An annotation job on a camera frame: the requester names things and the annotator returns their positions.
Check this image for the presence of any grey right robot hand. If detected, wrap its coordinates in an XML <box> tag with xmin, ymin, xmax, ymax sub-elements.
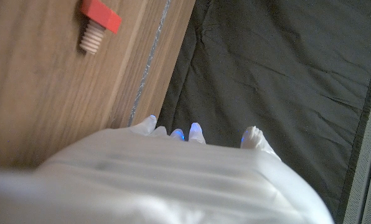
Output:
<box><xmin>0</xmin><ymin>114</ymin><xmax>335</xmax><ymax>224</ymax></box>

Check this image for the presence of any red-headed wooden screw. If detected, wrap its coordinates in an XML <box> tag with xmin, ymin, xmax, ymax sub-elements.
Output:
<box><xmin>78</xmin><ymin>0</ymin><xmax>123</xmax><ymax>55</ymax></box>

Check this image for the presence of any black backdrop curtain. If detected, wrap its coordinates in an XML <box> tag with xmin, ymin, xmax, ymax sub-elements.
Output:
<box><xmin>156</xmin><ymin>0</ymin><xmax>371</xmax><ymax>224</ymax></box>

